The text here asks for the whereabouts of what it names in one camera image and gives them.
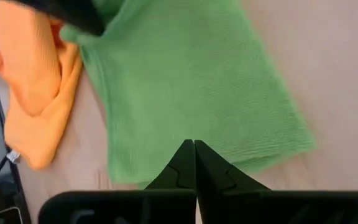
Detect orange microfiber towel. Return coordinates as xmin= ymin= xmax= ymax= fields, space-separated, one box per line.
xmin=0 ymin=0 xmax=84 ymax=170

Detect dark green microfiber towel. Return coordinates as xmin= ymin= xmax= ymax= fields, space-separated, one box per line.
xmin=60 ymin=0 xmax=317 ymax=190

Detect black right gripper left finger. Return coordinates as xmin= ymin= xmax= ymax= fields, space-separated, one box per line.
xmin=144 ymin=139 xmax=197 ymax=191

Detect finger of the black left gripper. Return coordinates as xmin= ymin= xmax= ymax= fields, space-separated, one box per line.
xmin=9 ymin=0 xmax=106 ymax=37

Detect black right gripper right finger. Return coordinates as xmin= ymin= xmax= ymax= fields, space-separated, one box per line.
xmin=195 ymin=139 xmax=272 ymax=192

